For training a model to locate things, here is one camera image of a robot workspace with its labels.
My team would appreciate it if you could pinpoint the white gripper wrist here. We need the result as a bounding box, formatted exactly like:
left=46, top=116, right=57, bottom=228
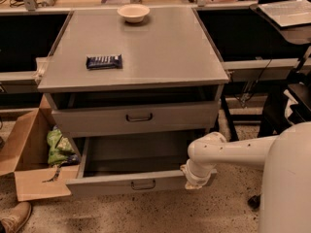
left=180, top=159, right=216, bottom=190

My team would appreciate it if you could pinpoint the grey drawer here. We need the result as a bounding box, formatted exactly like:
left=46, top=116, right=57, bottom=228
left=65, top=136, right=218, bottom=200
left=52, top=101, right=220, bottom=138

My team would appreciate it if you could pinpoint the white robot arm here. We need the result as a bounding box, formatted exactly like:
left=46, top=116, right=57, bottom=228
left=181, top=122, right=311, bottom=233

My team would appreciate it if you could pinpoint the grey drawer cabinet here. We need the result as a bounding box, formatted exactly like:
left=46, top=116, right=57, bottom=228
left=36, top=6, right=230, bottom=148

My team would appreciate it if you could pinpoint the grey top drawer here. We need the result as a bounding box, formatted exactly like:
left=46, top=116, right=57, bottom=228
left=52, top=101, right=220, bottom=138

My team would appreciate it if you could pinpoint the open laptop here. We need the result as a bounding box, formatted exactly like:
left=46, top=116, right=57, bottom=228
left=258, top=0, right=311, bottom=27

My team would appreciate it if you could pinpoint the black side table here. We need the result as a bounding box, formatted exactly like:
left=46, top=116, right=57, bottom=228
left=220, top=2, right=311, bottom=144

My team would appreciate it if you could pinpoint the green chip bag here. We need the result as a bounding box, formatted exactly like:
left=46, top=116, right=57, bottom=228
left=47, top=127, right=80, bottom=166

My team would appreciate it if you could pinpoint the white bowl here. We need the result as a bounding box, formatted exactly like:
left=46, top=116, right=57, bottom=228
left=118, top=4, right=150, bottom=23

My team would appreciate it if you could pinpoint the brown cardboard box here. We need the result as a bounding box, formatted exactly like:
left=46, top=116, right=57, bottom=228
left=0, top=97, right=79, bottom=201

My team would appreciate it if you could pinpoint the tan shoe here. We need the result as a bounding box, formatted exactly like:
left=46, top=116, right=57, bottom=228
left=0, top=202, right=32, bottom=233

